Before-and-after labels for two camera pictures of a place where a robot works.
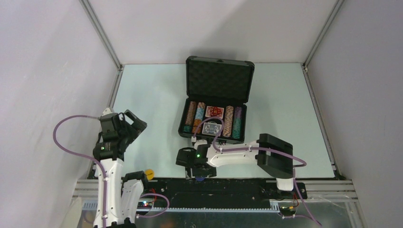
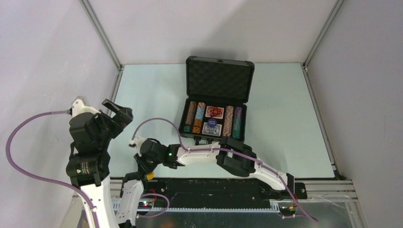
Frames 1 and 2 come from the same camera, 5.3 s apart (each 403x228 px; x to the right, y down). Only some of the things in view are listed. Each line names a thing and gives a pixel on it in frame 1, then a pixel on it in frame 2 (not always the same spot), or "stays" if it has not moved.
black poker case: (217, 90) stays
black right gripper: (209, 173) -> (140, 159)
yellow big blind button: (149, 173) stays
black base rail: (219, 194) stays
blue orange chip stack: (199, 117) stays
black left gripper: (136, 127) -> (122, 118)
